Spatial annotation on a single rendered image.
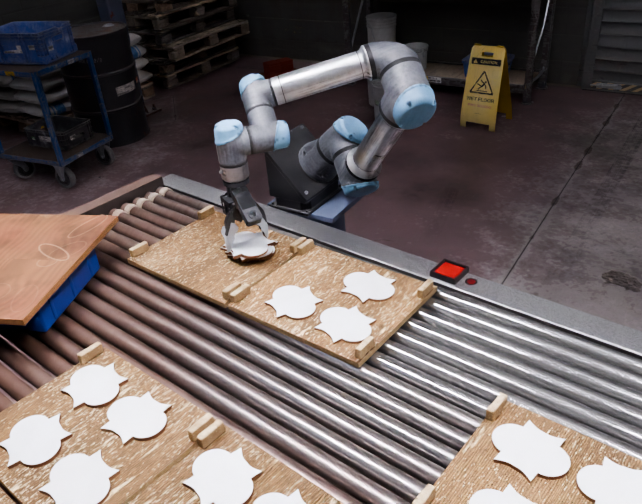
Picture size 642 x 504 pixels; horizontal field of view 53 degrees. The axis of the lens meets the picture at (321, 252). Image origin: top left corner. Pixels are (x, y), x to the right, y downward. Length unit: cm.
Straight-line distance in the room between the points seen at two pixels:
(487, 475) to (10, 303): 114
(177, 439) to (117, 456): 12
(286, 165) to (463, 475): 126
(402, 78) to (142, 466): 110
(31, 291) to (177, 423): 56
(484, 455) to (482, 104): 414
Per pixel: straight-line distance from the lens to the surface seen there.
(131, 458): 134
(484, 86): 518
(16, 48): 493
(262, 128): 170
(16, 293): 173
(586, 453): 131
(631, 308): 333
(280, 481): 123
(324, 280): 170
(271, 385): 143
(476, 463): 125
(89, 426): 144
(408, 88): 170
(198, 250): 192
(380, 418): 134
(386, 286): 165
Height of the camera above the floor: 189
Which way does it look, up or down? 31 degrees down
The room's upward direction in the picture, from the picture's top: 5 degrees counter-clockwise
